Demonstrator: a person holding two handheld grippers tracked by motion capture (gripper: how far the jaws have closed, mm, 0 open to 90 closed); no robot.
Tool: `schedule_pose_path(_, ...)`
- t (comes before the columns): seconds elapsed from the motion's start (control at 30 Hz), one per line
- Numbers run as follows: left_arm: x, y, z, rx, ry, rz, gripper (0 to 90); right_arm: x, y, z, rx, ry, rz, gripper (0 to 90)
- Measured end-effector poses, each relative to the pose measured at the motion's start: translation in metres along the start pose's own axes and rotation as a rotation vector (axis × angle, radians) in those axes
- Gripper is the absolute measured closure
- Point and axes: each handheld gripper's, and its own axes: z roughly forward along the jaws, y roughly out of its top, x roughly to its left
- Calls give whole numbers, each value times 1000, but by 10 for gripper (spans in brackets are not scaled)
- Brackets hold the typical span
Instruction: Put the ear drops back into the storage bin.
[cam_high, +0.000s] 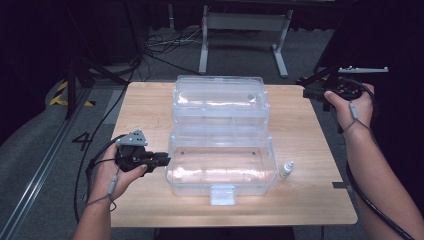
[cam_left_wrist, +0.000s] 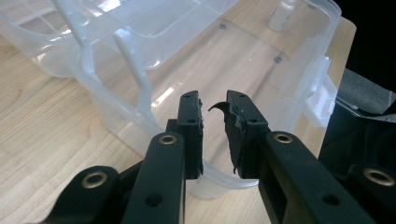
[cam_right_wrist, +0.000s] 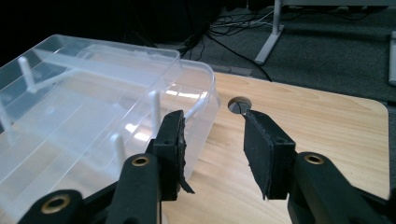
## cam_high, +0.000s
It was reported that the person's right hand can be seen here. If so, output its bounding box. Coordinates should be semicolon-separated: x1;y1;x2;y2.
323;83;375;135

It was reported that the grey left wrist strap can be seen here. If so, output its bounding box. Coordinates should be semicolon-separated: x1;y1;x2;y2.
84;173;120;213

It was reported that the clear plastic storage box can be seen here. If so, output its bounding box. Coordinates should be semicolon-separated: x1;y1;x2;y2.
165;74;280;207

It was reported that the white metal table frame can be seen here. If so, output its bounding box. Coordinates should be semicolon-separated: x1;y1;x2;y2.
198;4;294;79

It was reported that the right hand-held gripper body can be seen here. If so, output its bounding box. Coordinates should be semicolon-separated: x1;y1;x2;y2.
329;65;390;101

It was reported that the bundle of floor cables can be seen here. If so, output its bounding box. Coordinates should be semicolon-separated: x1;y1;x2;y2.
143;26;201;76

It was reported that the small white bottle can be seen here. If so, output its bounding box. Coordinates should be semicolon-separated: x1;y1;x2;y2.
279;160;295;179

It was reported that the yellow black floor tape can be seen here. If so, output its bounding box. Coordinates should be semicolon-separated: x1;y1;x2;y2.
49;80;96;108

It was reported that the aluminium floor rail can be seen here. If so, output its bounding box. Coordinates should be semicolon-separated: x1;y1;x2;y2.
0;88;94;240

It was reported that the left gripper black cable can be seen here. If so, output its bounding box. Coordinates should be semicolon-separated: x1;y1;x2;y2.
73;58;143;224

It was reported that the grey right wrist strap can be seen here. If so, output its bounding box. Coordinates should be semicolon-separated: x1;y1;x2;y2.
343;100;373;135

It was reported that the person's left hand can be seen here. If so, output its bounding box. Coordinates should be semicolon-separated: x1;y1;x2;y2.
89;143;149;203

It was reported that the grey wrist strap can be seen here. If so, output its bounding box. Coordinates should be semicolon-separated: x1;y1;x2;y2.
84;173;120;213
343;100;373;135

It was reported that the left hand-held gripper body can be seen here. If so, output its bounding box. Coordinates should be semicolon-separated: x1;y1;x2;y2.
114;129;158;174

